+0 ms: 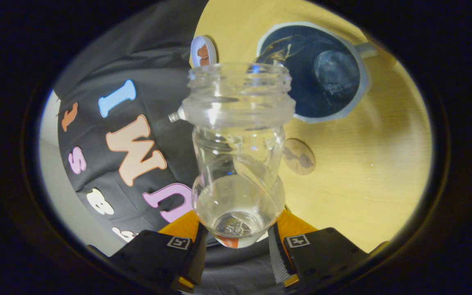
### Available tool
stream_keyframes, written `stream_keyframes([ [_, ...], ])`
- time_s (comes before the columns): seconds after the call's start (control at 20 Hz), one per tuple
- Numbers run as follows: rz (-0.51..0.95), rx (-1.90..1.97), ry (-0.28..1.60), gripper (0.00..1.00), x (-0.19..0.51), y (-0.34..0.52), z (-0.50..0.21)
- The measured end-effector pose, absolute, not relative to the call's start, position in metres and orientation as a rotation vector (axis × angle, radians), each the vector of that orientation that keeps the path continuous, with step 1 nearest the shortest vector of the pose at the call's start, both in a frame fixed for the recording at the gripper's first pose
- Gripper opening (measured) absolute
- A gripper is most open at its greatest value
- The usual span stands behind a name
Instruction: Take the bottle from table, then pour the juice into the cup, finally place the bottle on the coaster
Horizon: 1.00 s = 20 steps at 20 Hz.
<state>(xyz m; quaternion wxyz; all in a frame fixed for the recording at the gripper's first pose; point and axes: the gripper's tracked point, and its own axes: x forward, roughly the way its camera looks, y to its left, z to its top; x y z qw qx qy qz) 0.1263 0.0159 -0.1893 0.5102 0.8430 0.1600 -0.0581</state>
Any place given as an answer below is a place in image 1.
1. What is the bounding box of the round wooden coaster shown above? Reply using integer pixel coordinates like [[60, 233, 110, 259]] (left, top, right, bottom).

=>
[[283, 138, 316, 176]]

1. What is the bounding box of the round blue printed disc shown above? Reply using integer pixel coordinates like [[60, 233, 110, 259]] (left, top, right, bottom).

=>
[[190, 35, 218, 68]]

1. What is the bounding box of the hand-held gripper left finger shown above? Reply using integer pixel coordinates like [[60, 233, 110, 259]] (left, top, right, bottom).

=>
[[88, 210, 209, 294]]

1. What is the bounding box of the blue cup with pale rim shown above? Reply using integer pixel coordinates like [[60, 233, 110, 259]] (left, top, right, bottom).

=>
[[256, 21, 381, 124]]

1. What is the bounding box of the wooden table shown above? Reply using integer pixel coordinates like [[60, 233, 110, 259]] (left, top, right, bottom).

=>
[[190, 0, 433, 254]]

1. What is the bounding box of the clear plastic bottle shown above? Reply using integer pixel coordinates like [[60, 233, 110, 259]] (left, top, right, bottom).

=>
[[181, 62, 297, 249]]

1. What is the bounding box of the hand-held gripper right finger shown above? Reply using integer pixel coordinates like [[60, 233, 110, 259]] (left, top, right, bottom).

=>
[[268, 209, 389, 293]]

